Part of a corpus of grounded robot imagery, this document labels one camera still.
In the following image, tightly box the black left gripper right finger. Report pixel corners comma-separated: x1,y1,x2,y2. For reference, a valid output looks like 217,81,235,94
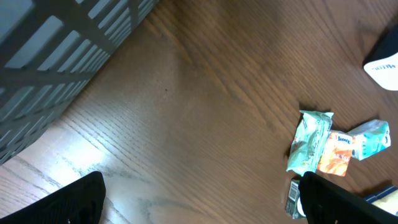
298,172,397,224

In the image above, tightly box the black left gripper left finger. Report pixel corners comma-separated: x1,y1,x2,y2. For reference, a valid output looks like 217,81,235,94
1,171,106,224

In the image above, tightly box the dark green Zam-Buk box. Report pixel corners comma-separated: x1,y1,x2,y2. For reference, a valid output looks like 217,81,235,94
285,179,306,219

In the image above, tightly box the orange tissue pack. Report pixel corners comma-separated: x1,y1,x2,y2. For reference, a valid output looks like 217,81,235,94
317,130,353,177

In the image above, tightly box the yellow antibacterial wipes bag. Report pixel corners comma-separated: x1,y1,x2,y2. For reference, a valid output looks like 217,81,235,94
365,185,398,216

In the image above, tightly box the light teal wipes pack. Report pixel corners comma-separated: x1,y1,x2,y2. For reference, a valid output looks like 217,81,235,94
286,110,334,176

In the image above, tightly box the green white tissue pack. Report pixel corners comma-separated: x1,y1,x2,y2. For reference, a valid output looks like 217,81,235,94
347,119,391,161

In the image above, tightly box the white barcode scanner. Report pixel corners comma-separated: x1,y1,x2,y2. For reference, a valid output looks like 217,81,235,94
363,26,397,91

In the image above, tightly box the dark grey plastic basket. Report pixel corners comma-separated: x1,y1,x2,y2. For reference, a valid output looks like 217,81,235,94
1,0,156,162

